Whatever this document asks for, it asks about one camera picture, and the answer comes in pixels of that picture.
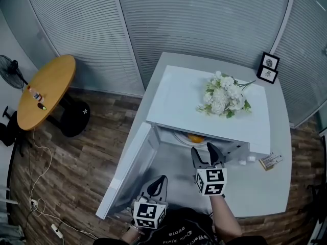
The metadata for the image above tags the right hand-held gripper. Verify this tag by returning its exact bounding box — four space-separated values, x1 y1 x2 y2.
191 141 228 197

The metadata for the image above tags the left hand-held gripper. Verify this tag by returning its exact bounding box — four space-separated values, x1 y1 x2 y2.
133 175 169 230

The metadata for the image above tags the orange food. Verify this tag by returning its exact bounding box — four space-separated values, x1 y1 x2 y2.
188 134 206 144

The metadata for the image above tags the white microwave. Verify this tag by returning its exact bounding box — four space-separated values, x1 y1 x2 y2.
96 65 271 219

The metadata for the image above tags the person's right forearm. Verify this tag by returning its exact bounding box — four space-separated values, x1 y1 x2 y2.
209 194 243 237

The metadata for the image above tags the person's left forearm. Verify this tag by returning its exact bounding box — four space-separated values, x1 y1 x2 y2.
121 223 144 243

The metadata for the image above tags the white turntable plate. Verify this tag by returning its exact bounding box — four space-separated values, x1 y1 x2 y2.
173 131 208 146

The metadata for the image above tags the person's black printed shirt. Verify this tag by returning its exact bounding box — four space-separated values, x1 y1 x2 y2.
93 207 269 245

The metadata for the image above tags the white flower bouquet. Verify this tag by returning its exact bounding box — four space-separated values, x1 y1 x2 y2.
196 70 256 119

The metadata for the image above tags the white power strip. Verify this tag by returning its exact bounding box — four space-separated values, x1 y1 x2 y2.
51 223 64 239

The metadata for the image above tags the round wooden table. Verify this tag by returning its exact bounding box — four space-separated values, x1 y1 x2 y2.
16 55 91 138

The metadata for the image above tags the clear bottle orange cap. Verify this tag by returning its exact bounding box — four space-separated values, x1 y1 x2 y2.
27 85 44 103

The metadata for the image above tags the black office chair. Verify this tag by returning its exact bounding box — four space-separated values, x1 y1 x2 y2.
0 106 27 158

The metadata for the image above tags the black standing fan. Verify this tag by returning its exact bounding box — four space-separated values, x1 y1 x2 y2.
0 55 28 89

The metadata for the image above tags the black picture frame figure print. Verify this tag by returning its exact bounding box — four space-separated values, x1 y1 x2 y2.
256 66 278 85

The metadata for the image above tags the black picture frame round print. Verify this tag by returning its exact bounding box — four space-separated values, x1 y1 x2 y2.
260 52 281 72

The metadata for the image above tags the white cable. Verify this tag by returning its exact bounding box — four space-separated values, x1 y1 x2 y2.
28 127 99 240

